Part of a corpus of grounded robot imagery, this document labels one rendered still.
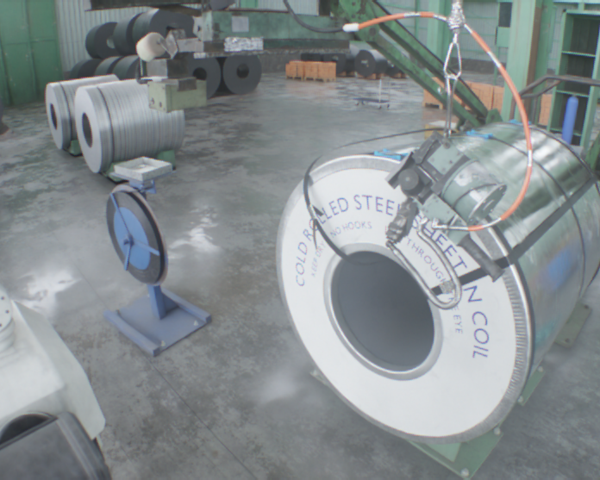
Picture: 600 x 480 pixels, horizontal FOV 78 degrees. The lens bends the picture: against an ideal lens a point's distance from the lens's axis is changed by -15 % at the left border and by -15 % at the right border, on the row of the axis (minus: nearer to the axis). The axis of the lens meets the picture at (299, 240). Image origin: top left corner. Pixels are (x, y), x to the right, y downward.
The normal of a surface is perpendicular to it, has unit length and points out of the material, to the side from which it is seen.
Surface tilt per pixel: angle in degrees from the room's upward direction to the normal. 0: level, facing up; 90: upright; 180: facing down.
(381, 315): 36
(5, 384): 0
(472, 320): 90
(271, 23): 90
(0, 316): 90
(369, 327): 32
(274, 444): 0
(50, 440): 4
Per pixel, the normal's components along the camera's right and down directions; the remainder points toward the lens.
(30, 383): 0.49, -0.48
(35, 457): 0.24, -0.76
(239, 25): 0.68, 0.32
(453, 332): -0.74, 0.30
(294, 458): 0.00, -0.90
